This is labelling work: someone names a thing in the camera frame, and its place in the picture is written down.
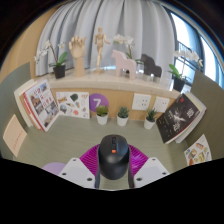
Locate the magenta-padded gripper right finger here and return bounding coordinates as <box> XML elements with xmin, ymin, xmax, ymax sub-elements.
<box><xmin>128</xmin><ymin>144</ymin><xmax>169</xmax><ymax>189</ymax></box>

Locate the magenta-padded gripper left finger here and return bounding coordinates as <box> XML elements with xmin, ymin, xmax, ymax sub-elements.
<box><xmin>57</xmin><ymin>143</ymin><xmax>101</xmax><ymax>189</ymax></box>

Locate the black computer mouse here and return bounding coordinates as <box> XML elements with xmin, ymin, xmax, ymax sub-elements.
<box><xmin>97</xmin><ymin>133</ymin><xmax>131</xmax><ymax>181</ymax></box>

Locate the purple mouse pad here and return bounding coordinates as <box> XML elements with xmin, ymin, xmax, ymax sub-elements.
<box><xmin>41</xmin><ymin>161</ymin><xmax>68</xmax><ymax>176</ymax></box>

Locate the small succulent in white pot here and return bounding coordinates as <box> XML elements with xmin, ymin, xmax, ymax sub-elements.
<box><xmin>95</xmin><ymin>104</ymin><xmax>110</xmax><ymax>126</ymax></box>
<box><xmin>116</xmin><ymin>106</ymin><xmax>130</xmax><ymax>127</ymax></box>
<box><xmin>143</xmin><ymin>108</ymin><xmax>158</xmax><ymax>131</ymax></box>

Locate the white sticker card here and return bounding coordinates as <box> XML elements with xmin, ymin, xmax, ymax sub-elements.
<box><xmin>55</xmin><ymin>91</ymin><xmax>91</xmax><ymax>120</ymax></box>
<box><xmin>183</xmin><ymin>133</ymin><xmax>213</xmax><ymax>167</ymax></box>

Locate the black book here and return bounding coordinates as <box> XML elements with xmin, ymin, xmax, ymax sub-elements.
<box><xmin>155</xmin><ymin>93</ymin><xmax>201</xmax><ymax>145</ymax></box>

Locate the beige booklet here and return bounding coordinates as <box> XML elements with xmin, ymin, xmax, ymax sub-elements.
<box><xmin>2</xmin><ymin>114</ymin><xmax>28</xmax><ymax>158</ymax></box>

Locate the round purple number sign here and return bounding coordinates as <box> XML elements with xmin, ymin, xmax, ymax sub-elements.
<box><xmin>88</xmin><ymin>93</ymin><xmax>110</xmax><ymax>114</ymax></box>

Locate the grey-green desk partition panel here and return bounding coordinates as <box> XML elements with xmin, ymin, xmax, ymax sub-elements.
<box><xmin>0</xmin><ymin>61</ymin><xmax>33</xmax><ymax>159</ymax></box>
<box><xmin>184</xmin><ymin>69</ymin><xmax>224</xmax><ymax>161</ymax></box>

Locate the white orchid in black pot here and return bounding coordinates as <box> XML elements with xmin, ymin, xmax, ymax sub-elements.
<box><xmin>167</xmin><ymin>49</ymin><xmax>204</xmax><ymax>93</ymax></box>
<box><xmin>33</xmin><ymin>39</ymin><xmax>69</xmax><ymax>80</ymax></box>

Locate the white book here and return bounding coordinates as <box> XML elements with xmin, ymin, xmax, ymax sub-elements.
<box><xmin>13</xmin><ymin>78</ymin><xmax>38</xmax><ymax>128</ymax></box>

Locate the dark horse figurine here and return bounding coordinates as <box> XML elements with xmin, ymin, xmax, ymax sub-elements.
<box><xmin>139</xmin><ymin>53</ymin><xmax>163</xmax><ymax>79</ymax></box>

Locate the wooden hand model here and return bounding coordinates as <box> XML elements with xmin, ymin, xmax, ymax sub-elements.
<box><xmin>68</xmin><ymin>35</ymin><xmax>87</xmax><ymax>78</ymax></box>

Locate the dark-framed window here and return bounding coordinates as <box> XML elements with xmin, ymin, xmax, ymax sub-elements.
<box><xmin>169</xmin><ymin>13</ymin><xmax>224</xmax><ymax>88</ymax></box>

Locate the wooden mannequin figure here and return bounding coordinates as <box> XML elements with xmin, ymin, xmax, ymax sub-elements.
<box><xmin>93</xmin><ymin>26</ymin><xmax>111</xmax><ymax>75</ymax></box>

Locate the grey curtain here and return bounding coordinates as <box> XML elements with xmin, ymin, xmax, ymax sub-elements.
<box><xmin>34</xmin><ymin>0</ymin><xmax>178</xmax><ymax>78</ymax></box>

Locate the white wall socket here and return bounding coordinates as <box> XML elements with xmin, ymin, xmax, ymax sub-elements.
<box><xmin>131</xmin><ymin>93</ymin><xmax>152</xmax><ymax>111</ymax></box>
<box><xmin>152</xmin><ymin>96</ymin><xmax>171</xmax><ymax>114</ymax></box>

